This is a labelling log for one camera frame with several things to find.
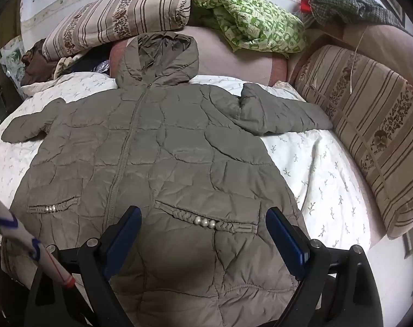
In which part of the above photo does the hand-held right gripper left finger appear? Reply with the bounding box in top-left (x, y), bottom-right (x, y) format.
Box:
top-left (24, 206), bottom-right (142, 327)

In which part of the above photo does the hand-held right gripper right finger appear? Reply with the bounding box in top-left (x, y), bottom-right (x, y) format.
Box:
top-left (265, 207), bottom-right (384, 327)

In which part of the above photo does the taupe quilted hooded jacket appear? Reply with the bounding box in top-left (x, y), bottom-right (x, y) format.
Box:
top-left (1, 32), bottom-right (334, 327)

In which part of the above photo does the white leaf-print bedsheet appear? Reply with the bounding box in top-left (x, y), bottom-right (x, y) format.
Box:
top-left (0, 72), bottom-right (388, 280)

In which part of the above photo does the striped floral sofa cushion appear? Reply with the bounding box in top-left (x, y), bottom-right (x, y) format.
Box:
top-left (293, 44), bottom-right (413, 240)

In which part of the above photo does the brown cloth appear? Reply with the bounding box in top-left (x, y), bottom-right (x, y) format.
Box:
top-left (20, 39), bottom-right (58, 86)

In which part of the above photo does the cream cloth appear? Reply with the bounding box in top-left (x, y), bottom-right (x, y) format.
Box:
top-left (54, 54), bottom-right (85, 77)

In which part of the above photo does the floral plastic bag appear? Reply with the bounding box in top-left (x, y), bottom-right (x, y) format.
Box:
top-left (0, 36), bottom-right (27, 77)

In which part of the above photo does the pink bolster cushion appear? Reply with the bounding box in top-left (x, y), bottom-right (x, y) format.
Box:
top-left (109, 25), bottom-right (291, 86)

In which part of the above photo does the green patterned blanket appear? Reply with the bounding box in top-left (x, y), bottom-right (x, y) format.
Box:
top-left (186, 0), bottom-right (308, 59)

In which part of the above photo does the striped floral pillow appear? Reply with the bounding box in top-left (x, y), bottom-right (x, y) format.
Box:
top-left (41, 0), bottom-right (192, 62)

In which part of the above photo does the brown upholstered sofa back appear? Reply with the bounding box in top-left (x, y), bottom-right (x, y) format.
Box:
top-left (307, 23), bottom-right (413, 87)

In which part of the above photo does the grey checked cloth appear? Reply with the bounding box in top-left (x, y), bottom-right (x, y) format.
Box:
top-left (309, 0), bottom-right (407, 31)

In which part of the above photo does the thin beige string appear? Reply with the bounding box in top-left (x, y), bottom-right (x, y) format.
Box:
top-left (349, 27), bottom-right (368, 93)

